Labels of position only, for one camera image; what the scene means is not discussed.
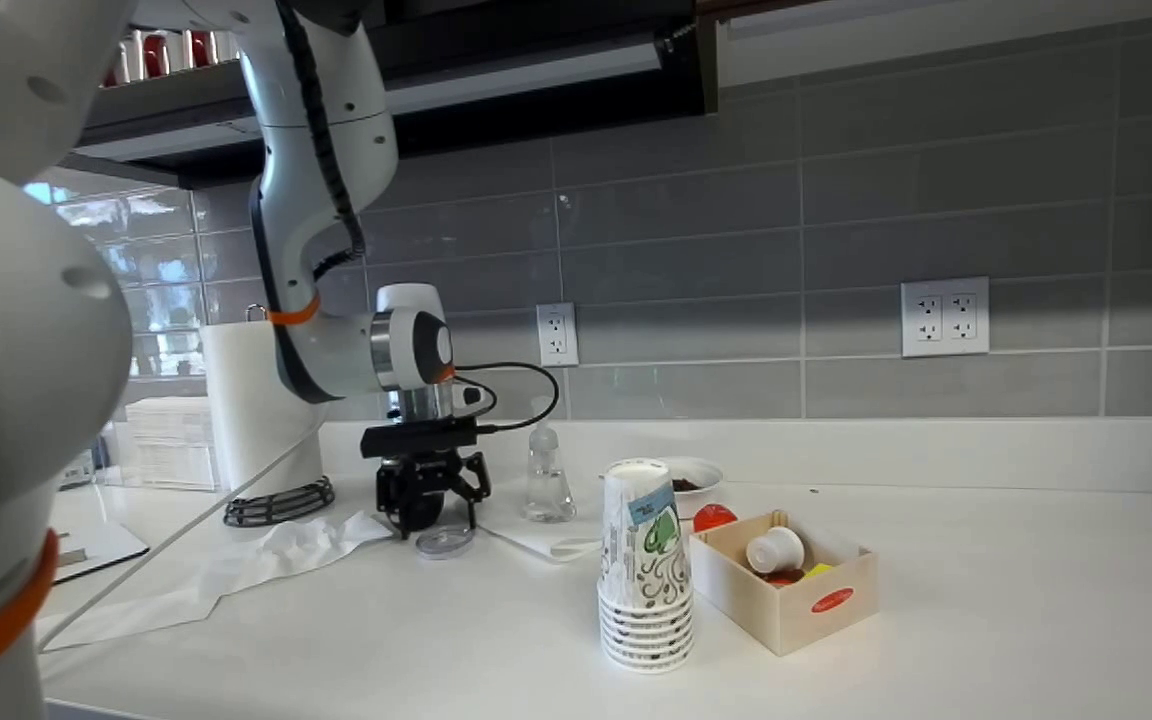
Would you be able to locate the cream wooden toy box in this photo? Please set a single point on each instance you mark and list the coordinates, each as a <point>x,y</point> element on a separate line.
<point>799,607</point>

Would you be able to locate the clear plastic storage container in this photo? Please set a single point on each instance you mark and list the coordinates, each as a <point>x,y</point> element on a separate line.
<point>170,442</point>

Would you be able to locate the loose white paper towel sheet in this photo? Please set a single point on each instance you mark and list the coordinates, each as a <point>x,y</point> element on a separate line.
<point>297,547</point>

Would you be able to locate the small red toy piece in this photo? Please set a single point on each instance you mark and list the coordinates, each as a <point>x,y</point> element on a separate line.
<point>715,519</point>

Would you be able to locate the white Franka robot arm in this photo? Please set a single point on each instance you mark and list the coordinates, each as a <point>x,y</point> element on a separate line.
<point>19,333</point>

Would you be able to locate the clear round mug lid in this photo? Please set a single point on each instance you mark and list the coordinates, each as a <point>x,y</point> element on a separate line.
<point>440,539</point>

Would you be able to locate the white double wall outlet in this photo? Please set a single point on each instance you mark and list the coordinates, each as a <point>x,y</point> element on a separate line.
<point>559,333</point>

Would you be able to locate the white paper towel roll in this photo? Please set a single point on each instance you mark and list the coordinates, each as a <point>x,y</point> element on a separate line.
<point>248,402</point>

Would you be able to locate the red can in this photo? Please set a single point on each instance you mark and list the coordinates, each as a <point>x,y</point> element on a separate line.
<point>196,45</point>
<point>153,53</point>

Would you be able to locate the dark overhead cabinet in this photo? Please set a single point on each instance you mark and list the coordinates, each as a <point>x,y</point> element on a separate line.
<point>537,61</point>

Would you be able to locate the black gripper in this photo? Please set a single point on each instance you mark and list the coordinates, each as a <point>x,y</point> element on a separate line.
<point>422,474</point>

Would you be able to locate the stack of printed paper cups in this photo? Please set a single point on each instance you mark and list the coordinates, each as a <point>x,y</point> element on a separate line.
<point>642,575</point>

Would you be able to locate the small white dish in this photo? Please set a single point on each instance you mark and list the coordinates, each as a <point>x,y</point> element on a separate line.
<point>697,474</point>

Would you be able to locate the white quad wall outlet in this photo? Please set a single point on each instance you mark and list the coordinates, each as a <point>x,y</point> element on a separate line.
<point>945,318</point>

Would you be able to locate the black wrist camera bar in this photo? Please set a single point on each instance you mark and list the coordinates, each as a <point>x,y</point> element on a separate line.
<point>418,436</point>

